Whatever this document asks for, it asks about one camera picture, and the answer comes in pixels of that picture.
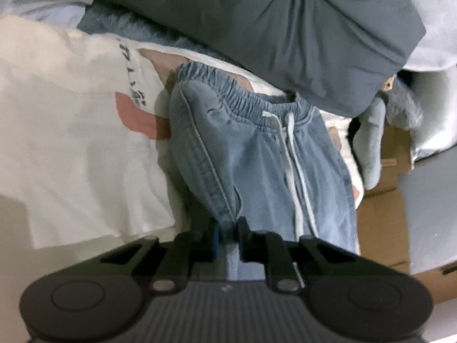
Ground blue fluffy blanket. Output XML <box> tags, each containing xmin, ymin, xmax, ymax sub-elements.
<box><xmin>77</xmin><ymin>2</ymin><xmax>222</xmax><ymax>59</ymax></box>

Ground blue denim jeans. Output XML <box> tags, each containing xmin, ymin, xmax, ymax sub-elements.
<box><xmin>166</xmin><ymin>61</ymin><xmax>359</xmax><ymax>283</ymax></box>

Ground light blue cloth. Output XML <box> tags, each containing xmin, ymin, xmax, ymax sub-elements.
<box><xmin>0</xmin><ymin>0</ymin><xmax>97</xmax><ymax>29</ymax></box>

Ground grey u-shaped pillow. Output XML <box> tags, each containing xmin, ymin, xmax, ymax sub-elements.
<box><xmin>353</xmin><ymin>96</ymin><xmax>388</xmax><ymax>191</ymax></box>

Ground long brown cardboard sheet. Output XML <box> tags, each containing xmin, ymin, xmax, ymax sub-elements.
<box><xmin>357</xmin><ymin>186</ymin><xmax>457</xmax><ymax>295</ymax></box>

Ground clear plastic bag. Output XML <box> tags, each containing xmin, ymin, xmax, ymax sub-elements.
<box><xmin>384</xmin><ymin>77</ymin><xmax>424</xmax><ymax>131</ymax></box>

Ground white printed bed sheet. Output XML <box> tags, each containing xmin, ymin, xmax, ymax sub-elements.
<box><xmin>0</xmin><ymin>14</ymin><xmax>361</xmax><ymax>251</ymax></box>

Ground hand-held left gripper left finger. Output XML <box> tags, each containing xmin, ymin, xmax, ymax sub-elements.
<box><xmin>96</xmin><ymin>221</ymin><xmax>220</xmax><ymax>294</ymax></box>

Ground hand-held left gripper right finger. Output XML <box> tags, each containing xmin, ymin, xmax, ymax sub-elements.
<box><xmin>237</xmin><ymin>217</ymin><xmax>361</xmax><ymax>294</ymax></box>

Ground brown cardboard box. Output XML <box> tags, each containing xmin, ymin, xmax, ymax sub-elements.
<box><xmin>378</xmin><ymin>125</ymin><xmax>416</xmax><ymax>190</ymax></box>

